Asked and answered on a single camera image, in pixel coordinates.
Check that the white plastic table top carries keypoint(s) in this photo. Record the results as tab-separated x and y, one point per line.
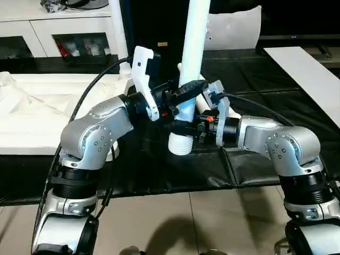
32	111

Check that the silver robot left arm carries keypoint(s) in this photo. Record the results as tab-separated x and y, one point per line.
95	138

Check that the black work mat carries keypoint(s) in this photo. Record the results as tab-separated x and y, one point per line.
159	170

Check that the black cabinet with yellow label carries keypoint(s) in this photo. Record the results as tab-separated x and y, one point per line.
154	26

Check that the white cushion with badge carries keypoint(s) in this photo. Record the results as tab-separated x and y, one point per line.
236	29

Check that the cluster of small bottles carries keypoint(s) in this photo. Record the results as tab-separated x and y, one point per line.
82	48

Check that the white flat board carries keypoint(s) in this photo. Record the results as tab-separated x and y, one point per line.
308	74

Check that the grey bag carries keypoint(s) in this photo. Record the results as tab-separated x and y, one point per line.
87	3

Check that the black flat television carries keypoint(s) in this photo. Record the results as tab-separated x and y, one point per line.
300	18

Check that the white cabinet with glass doors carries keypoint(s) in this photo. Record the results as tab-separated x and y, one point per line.
32	24

